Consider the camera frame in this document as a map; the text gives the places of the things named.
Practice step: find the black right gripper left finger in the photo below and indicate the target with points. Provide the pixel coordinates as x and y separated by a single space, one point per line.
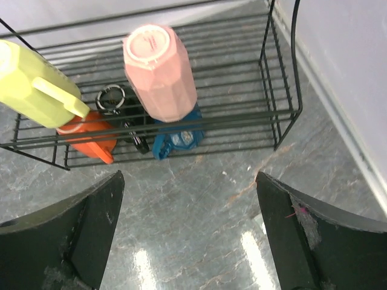
65 245

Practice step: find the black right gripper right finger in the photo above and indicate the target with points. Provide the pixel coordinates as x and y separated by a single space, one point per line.
316 245

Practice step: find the orange mug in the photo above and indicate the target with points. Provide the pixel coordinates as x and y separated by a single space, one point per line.
99 146

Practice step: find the black mug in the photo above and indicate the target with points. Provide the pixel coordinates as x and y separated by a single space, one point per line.
120 106

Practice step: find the yellow faceted mug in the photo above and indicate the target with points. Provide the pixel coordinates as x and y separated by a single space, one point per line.
33 87

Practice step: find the blue mug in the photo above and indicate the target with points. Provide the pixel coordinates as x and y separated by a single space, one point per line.
176 138

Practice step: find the pink faceted mug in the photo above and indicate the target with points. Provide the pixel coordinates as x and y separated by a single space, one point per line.
158 68

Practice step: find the black wire rack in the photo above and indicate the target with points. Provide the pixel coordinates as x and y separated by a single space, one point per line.
248 95

